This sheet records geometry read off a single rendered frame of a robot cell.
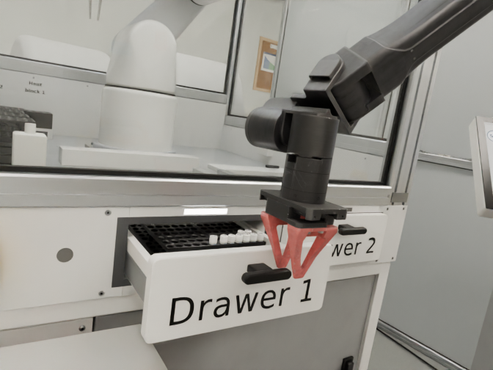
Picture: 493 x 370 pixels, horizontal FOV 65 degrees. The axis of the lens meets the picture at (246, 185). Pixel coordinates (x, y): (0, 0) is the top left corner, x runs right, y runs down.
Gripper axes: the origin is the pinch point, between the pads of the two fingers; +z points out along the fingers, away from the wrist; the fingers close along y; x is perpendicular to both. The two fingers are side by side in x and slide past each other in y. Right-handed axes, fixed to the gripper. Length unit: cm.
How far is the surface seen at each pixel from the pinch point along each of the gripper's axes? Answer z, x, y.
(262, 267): 0.9, 2.6, 2.6
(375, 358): 90, -132, 72
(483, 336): 38, -99, 15
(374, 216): -1.2, -38.6, 18.2
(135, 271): 5.7, 15.3, 15.3
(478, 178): -12, -77, 17
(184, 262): 0.1, 13.1, 4.3
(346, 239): 4.0, -31.1, 18.3
